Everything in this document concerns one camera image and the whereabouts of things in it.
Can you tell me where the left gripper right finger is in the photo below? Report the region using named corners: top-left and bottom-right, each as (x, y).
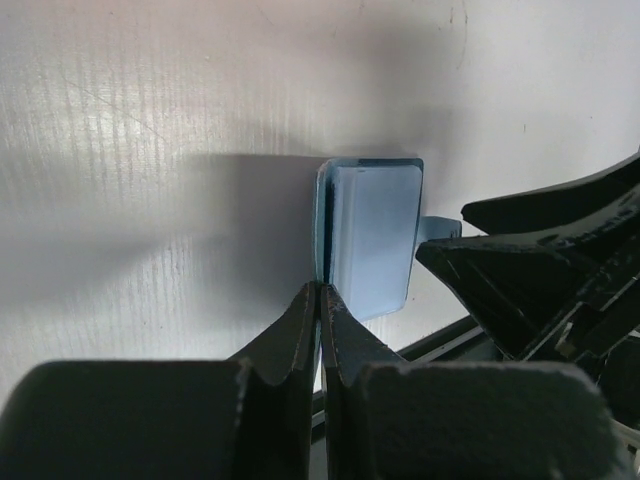
top-left (319, 285), bottom-right (625, 479)

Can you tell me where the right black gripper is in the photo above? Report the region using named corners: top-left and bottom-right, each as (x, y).
top-left (414, 147), bottom-right (640, 431)

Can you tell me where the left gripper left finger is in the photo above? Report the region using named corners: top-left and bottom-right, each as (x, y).
top-left (1, 283), bottom-right (319, 479)

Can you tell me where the blue leather card holder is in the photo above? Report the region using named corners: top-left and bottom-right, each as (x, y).
top-left (312, 158), bottom-right (462, 321)

